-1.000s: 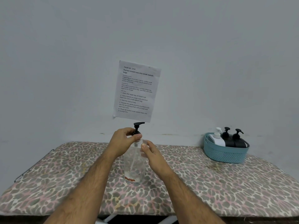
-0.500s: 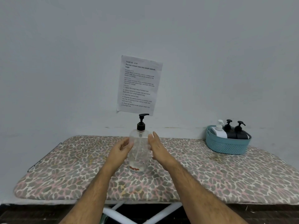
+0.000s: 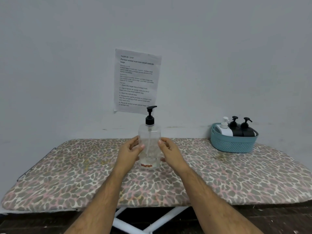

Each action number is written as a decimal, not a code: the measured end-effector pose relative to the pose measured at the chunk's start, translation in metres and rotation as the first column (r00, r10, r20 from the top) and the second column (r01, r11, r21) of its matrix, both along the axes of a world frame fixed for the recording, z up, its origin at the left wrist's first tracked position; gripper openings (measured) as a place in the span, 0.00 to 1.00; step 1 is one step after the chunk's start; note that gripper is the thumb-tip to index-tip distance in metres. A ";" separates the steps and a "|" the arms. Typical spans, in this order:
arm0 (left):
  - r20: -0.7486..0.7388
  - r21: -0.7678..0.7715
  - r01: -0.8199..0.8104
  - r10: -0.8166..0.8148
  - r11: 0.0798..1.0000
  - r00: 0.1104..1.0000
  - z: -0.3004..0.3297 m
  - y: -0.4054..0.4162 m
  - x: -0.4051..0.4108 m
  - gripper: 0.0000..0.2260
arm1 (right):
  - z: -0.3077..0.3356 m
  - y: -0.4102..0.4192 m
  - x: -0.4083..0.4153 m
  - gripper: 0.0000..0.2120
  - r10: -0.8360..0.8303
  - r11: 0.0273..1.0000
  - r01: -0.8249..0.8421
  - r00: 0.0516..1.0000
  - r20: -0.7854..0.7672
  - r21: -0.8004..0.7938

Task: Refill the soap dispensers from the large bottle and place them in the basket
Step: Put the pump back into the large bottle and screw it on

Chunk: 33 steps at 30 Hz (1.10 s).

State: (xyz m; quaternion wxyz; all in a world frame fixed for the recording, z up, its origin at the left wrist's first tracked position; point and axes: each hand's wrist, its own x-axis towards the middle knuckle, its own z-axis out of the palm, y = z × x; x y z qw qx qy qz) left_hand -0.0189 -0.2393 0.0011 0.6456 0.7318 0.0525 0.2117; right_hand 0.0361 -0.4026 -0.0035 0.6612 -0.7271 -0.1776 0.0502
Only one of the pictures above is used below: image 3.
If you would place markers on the person's right hand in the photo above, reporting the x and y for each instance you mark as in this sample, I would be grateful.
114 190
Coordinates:
173 158

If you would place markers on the person's left hand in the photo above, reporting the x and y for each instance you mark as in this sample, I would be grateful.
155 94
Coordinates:
128 158

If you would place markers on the transparent bottle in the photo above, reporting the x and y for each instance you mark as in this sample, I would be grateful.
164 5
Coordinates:
150 134

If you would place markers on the black pump with long tube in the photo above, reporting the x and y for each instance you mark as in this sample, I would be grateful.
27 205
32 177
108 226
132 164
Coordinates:
150 120

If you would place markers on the white square soap dispenser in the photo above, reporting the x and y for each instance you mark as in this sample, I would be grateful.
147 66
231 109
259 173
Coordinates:
225 131

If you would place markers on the small white pump head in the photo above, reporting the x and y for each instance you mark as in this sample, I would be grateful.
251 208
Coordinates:
224 123

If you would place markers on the black square dispenser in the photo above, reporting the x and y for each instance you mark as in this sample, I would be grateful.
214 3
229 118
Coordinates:
248 133
236 132

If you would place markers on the person's left forearm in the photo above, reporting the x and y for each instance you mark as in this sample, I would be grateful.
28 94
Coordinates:
97 207

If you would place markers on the person's right forearm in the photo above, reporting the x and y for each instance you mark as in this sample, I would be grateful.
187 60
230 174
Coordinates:
214 207

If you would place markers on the teal plastic basket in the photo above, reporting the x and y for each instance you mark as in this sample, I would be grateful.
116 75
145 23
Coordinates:
231 144

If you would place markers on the white ironing board legs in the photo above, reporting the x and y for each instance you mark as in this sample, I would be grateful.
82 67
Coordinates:
161 220

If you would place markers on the leopard print ironing board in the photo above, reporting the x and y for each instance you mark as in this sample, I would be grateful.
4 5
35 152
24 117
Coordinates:
243 177

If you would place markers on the printed paper sheet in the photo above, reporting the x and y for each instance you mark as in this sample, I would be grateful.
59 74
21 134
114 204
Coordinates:
136 80

